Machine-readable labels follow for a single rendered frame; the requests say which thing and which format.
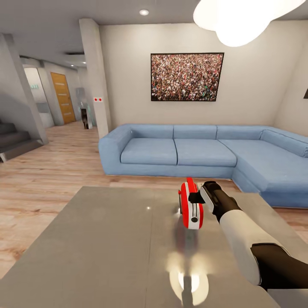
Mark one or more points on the door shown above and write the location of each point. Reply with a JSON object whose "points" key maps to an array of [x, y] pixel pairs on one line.
{"points": [[63, 97]]}

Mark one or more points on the standing mirror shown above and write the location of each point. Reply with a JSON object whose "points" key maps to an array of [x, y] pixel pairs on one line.
{"points": [[84, 108]]}

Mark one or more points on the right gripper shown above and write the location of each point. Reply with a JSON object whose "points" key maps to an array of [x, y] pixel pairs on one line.
{"points": [[194, 198]]}

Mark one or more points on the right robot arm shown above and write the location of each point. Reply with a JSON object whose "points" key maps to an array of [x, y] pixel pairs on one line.
{"points": [[261, 258]]}

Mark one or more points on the picture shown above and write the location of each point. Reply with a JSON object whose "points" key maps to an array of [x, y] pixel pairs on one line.
{"points": [[185, 76]]}

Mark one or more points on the room light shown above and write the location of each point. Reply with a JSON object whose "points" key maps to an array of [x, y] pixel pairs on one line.
{"points": [[205, 11]]}

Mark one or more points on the radio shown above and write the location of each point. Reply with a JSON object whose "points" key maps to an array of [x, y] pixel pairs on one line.
{"points": [[192, 212]]}

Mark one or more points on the sofa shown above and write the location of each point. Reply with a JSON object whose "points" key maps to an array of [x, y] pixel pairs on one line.
{"points": [[257, 158]]}

